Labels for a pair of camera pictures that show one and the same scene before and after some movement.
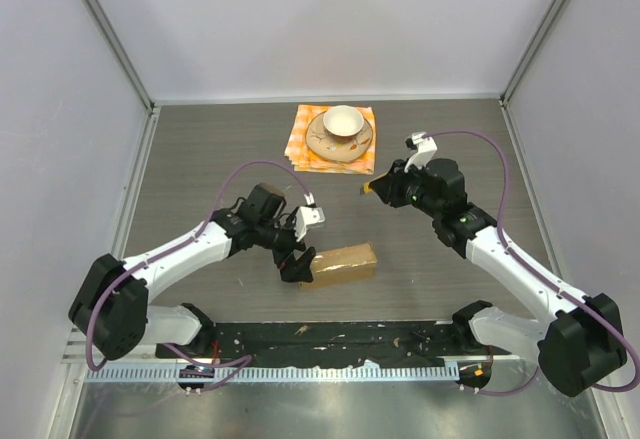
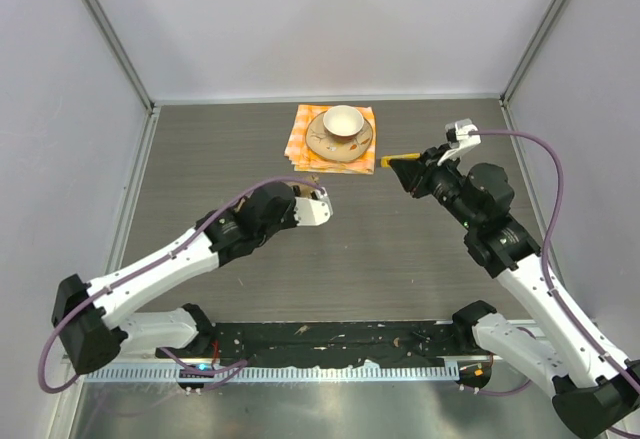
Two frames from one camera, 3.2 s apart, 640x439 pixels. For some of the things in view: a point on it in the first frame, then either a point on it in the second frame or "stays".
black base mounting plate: x=337 y=343 stays
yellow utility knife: x=365 y=189 → x=384 y=160
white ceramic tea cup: x=343 y=120 stays
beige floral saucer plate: x=336 y=148 stays
